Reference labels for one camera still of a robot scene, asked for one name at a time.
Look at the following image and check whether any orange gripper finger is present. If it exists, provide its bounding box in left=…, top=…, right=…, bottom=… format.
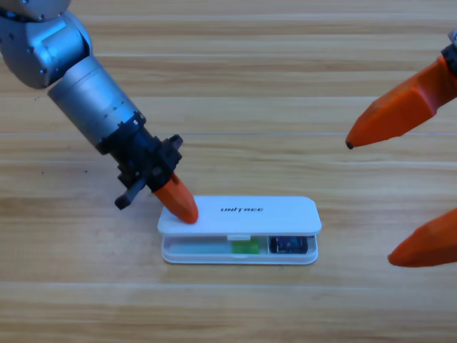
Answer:
left=387, top=208, right=457, bottom=269

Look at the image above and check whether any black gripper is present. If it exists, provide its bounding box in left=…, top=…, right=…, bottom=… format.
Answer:
left=345, top=30, right=457, bottom=151
left=96, top=112, right=200, bottom=225

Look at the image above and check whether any white Unitree pencil case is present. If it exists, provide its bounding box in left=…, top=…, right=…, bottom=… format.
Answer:
left=157, top=195, right=323, bottom=266

